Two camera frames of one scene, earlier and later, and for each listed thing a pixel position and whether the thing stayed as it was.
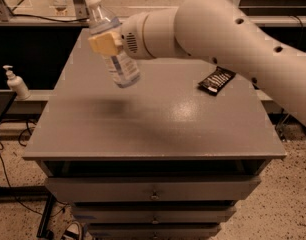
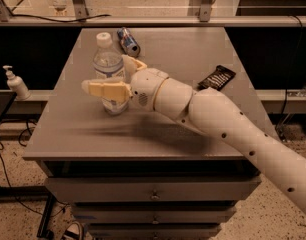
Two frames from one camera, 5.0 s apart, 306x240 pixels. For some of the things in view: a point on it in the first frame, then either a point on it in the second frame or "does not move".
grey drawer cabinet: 158,159 does not move
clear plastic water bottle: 123,69 -> 108,66
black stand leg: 43,232 does not move
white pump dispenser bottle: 17,85 does not move
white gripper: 132,37 -> 147,86
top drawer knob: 154,195 does not move
